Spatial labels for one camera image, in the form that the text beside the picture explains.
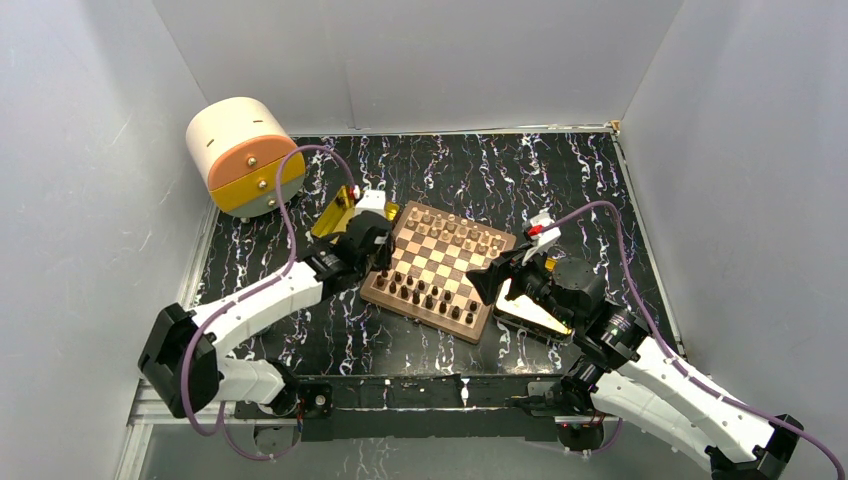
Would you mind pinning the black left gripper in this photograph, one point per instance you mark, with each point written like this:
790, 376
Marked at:
381, 262

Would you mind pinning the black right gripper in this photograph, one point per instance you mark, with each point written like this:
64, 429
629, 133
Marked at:
497, 272

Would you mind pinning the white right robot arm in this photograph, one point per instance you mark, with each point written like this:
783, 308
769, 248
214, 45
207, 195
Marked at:
623, 371

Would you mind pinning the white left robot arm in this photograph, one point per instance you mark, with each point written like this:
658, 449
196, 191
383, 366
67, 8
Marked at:
185, 358

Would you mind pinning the wooden chess board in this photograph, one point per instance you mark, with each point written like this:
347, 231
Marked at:
438, 248

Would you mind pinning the gold tin box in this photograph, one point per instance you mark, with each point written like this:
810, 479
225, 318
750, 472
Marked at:
340, 210

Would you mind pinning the gold tin lid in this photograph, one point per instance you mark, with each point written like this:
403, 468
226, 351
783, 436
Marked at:
523, 313

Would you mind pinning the round cream drawer cabinet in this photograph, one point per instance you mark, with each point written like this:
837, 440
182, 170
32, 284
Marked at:
237, 145

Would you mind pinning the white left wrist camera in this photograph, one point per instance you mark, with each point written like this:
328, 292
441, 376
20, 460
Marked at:
371, 201

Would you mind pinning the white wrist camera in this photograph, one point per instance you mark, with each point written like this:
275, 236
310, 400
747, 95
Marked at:
541, 232
371, 201

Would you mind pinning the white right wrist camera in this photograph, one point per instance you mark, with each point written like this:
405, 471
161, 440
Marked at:
541, 232

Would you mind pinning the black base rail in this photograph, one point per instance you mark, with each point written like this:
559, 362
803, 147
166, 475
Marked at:
430, 404

